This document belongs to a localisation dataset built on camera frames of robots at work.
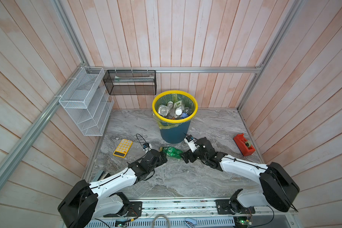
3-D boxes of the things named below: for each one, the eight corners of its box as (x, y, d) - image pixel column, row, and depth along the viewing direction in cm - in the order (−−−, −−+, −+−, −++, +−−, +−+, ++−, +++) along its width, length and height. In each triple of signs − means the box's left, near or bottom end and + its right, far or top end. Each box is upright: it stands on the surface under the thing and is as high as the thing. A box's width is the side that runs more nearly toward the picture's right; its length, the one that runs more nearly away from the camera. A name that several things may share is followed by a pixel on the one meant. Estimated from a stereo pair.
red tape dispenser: (243, 157, 95) (247, 152, 89) (232, 139, 104) (236, 134, 98) (251, 155, 96) (256, 150, 90) (239, 138, 105) (243, 132, 99)
